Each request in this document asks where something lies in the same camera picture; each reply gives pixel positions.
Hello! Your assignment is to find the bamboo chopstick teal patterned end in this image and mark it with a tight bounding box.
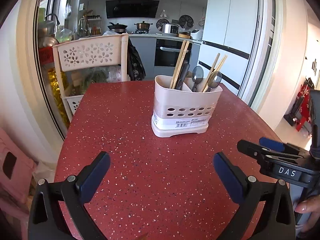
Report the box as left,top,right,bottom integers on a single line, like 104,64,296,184
200,53,220,93

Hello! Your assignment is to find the small dark translucent spoon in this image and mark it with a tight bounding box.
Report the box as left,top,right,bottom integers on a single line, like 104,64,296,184
191,66,204,92

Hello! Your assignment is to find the plain bamboo chopstick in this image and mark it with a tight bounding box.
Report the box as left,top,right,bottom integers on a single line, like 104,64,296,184
215,55,227,71
173,41,190,89

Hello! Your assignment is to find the bamboo chopstick yellow patterned end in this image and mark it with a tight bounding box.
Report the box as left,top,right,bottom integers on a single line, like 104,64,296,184
169,40,188,89

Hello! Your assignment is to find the large dark translucent spoon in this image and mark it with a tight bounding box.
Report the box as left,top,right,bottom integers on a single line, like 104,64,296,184
204,71,222,92

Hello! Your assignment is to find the kitchen sink faucet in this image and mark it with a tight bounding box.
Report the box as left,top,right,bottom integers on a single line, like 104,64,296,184
44,13,60,26

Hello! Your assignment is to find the person right hand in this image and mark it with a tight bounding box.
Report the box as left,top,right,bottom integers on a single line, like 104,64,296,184
295,195,320,213

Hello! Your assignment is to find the red decorated items pile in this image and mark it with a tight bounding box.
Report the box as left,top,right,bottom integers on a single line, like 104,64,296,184
284,77,314,132

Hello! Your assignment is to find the pink plastic stool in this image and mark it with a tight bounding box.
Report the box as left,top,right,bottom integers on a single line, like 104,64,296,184
1,129,36,219

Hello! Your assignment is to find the pink plastic utensil holder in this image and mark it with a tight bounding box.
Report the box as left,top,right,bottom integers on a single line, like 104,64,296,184
151,75,223,138

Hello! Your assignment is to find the black plastic bag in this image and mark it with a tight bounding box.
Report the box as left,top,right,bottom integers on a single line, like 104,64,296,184
127,39,146,81

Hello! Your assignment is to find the white refrigerator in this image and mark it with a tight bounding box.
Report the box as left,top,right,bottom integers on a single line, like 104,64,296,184
198,0,259,95

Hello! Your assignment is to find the built-in black oven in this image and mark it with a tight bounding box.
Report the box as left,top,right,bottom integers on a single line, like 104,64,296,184
155,39,182,67

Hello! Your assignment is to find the silver rice cooker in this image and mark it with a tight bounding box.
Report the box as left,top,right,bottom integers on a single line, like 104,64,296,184
162,23,179,36

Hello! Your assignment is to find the black wok on stove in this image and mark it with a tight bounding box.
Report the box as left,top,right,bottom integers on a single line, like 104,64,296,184
108,22,127,34

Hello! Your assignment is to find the steel pot on stove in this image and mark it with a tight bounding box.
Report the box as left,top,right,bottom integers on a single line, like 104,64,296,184
134,21,153,34

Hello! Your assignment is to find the black range hood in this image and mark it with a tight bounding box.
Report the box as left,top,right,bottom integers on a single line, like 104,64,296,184
106,0,160,18

